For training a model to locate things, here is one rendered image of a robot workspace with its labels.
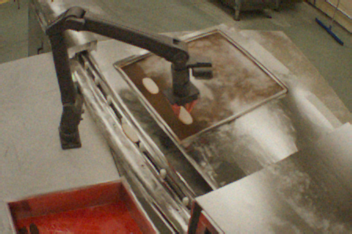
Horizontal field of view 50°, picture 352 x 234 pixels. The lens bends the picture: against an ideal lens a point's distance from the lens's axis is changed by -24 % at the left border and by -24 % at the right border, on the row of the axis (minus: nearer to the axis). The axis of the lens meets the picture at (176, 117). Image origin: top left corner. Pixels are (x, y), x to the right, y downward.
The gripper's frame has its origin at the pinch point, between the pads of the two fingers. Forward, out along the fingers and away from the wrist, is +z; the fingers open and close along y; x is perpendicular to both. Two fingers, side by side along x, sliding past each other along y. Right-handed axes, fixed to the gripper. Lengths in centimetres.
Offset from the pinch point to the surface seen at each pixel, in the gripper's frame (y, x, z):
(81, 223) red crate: -50, -24, 5
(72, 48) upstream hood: -21, 65, 1
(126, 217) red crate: -34.4, -25.7, 6.9
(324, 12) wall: 332, 212, 144
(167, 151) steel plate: -7.6, -2.6, 11.8
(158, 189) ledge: -20.2, -21.0, 5.4
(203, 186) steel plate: -5.3, -22.5, 11.9
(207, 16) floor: 146, 222, 121
